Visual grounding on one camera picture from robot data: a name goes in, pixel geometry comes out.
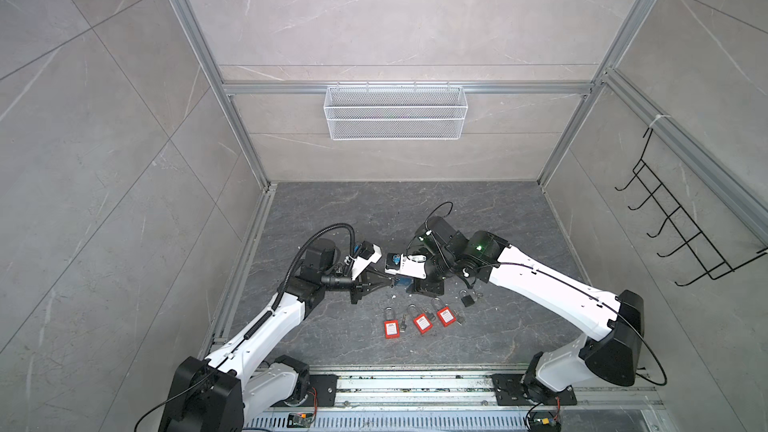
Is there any red padlock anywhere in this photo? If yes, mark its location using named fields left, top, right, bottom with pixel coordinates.
left=407, top=304, right=433, bottom=335
left=383, top=307, right=401, bottom=339
left=431, top=297, right=464, bottom=327

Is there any black key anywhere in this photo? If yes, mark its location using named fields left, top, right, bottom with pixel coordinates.
left=460, top=290, right=483, bottom=307

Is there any blue padlock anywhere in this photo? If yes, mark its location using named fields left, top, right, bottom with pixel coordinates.
left=395, top=277, right=413, bottom=289

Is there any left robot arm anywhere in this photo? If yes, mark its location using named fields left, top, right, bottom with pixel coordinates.
left=155, top=223, right=389, bottom=431

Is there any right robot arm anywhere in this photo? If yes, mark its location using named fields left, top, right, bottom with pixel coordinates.
left=386, top=213, right=649, bottom=403

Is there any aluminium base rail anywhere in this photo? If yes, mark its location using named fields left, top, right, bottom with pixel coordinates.
left=306, top=367, right=663, bottom=409

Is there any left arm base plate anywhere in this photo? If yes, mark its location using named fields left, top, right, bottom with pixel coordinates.
left=278, top=374, right=339, bottom=407

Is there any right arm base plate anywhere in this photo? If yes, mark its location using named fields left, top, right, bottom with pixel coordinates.
left=491, top=374, right=577, bottom=406

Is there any white wire mesh basket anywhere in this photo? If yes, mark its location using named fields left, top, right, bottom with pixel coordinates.
left=323, top=85, right=468, bottom=141

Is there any black wire hook rack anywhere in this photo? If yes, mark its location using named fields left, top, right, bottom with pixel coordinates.
left=614, top=127, right=767, bottom=288

